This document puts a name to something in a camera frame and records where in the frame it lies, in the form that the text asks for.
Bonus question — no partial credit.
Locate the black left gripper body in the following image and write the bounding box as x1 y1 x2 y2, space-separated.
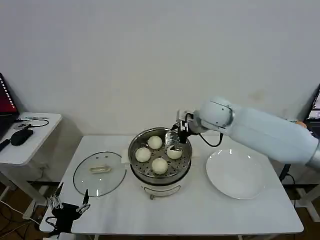
51 202 82 233

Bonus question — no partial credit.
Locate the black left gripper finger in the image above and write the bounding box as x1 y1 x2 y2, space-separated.
75 188 92 213
47 182 65 210

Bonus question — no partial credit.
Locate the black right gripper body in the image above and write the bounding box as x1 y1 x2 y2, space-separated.
177 119 190 144

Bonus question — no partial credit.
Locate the white steamed bun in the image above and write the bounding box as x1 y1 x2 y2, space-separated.
166 145 184 160
135 147 152 163
151 157 169 175
147 135 164 150

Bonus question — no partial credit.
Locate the round glass lid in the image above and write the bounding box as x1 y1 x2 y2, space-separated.
72 151 127 198

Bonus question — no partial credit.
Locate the perforated steel steamer basket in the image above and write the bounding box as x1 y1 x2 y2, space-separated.
127 127 193 179

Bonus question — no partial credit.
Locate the cream electric cooker pot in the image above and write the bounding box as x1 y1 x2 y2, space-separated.
120 146 201 201

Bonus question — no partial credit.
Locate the white side table with mouse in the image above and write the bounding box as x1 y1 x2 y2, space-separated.
0 112 63 221

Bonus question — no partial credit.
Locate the white round plate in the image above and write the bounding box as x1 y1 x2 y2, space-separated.
205 148 266 200

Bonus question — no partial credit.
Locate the black computer mouse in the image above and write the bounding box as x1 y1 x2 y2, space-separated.
10 129 34 147

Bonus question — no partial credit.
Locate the black laptop with red screen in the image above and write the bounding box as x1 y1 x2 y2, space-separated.
0 72 21 141

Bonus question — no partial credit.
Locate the black laptop with pale screen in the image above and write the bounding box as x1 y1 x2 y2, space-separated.
305 83 320 139

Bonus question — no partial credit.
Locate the white side table with laptop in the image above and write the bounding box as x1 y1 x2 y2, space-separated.
277 119 320 223

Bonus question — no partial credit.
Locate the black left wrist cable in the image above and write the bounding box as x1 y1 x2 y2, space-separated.
44 216 61 235

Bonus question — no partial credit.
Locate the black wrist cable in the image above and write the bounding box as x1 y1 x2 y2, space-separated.
196 131 224 148
44 216 61 235

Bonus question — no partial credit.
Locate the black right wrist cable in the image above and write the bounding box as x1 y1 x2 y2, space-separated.
196 131 224 148

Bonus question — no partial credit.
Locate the white floor cable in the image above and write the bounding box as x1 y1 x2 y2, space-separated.
0 199 42 227

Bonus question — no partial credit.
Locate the grey cable with black adapter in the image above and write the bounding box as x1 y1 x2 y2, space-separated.
278 163 296 186

